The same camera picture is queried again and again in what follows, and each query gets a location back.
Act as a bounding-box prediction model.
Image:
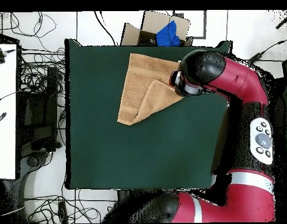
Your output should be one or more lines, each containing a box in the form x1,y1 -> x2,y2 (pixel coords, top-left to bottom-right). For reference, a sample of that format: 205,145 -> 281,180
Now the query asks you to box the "open cardboard box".
120,10 -> 194,47

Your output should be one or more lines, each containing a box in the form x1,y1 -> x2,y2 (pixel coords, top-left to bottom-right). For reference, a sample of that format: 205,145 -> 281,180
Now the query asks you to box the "black round floor foot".
26,154 -> 43,168

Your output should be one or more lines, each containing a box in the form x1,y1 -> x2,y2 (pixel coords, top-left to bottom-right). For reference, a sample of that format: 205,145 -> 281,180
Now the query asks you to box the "black equipment rack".
18,66 -> 61,152

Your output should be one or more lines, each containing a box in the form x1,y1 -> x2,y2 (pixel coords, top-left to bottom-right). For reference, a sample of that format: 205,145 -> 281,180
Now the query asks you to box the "thick black cable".
93,10 -> 117,46

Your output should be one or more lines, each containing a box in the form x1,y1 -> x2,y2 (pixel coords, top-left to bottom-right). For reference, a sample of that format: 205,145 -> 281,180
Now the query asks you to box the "white desk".
0,43 -> 18,180

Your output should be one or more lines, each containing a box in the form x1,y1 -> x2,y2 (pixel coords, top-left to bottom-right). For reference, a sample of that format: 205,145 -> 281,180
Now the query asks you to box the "black power adapter with cable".
248,34 -> 287,65

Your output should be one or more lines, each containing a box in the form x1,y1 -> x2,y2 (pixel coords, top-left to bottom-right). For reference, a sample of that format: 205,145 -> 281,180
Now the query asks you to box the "dark green table cloth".
64,38 -> 233,190

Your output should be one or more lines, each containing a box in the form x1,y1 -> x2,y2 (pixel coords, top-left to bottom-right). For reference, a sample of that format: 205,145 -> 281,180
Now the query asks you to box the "black power strip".
58,201 -> 68,224

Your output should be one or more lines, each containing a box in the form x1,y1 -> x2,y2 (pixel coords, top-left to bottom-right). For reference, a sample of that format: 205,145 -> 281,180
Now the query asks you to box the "blue garment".
155,20 -> 181,47

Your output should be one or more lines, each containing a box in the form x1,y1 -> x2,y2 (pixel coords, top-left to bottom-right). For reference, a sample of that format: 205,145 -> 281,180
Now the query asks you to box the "tan terry towel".
117,52 -> 184,126

